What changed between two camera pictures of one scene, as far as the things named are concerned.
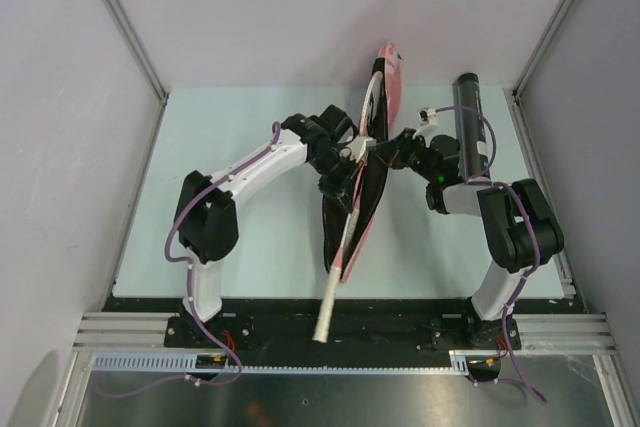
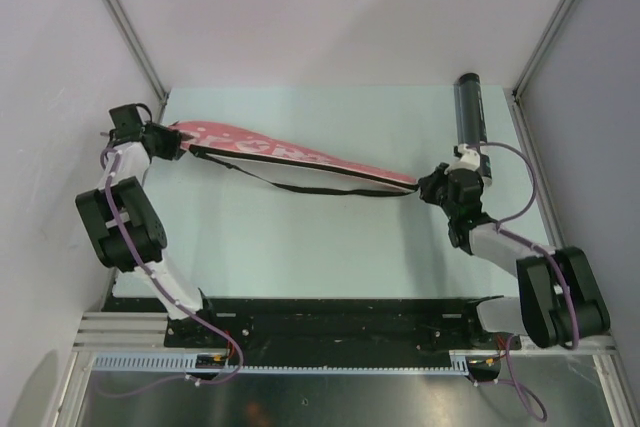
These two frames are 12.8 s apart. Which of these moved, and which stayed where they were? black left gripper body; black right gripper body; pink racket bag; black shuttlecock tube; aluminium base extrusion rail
Moved: pink racket bag; black left gripper body; black right gripper body
Stayed: aluminium base extrusion rail; black shuttlecock tube
